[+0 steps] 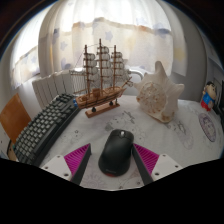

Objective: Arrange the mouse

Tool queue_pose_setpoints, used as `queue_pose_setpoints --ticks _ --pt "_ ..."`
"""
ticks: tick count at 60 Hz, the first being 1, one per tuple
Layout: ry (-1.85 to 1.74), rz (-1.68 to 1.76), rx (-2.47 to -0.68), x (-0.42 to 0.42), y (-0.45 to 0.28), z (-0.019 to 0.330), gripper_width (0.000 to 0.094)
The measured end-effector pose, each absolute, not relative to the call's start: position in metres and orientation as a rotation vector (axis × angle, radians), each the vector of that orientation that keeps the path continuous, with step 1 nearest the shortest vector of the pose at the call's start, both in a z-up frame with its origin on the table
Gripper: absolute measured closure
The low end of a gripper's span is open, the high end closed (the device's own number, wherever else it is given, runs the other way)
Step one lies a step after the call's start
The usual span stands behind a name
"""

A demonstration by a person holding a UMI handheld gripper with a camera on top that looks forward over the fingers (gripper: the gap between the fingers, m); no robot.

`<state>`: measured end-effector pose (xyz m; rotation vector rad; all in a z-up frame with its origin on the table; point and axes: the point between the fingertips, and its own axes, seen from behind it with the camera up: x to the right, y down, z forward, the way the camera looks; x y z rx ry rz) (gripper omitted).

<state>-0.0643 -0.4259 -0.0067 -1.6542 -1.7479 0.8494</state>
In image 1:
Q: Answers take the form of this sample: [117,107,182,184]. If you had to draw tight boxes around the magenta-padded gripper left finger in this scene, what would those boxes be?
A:
[41,143,92,186]

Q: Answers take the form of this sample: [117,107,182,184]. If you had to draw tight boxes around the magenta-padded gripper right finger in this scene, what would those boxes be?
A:
[131,143,184,186]

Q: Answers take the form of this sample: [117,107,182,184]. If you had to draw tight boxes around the black computer mouse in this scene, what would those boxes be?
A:
[98,128,135,178]

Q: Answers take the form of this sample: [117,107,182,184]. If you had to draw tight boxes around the white printed tablecloth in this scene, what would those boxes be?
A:
[39,94,224,191]

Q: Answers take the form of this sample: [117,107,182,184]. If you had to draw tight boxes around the black keyboard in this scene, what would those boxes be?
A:
[12,93,81,167]

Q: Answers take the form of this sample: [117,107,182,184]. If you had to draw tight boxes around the large white conch shell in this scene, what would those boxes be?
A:
[133,60,185,124]

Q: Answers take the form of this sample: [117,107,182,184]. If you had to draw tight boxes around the wooden model sailing ship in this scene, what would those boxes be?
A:
[69,38,134,119]

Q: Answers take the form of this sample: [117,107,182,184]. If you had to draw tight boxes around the wooden chair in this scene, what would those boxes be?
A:
[0,93,32,161]

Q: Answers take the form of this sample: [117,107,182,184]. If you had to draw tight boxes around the cartoon boy figurine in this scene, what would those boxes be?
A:
[200,81,217,112]

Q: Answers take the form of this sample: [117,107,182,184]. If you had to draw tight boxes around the sheer star-print curtain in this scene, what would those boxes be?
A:
[11,0,188,89]

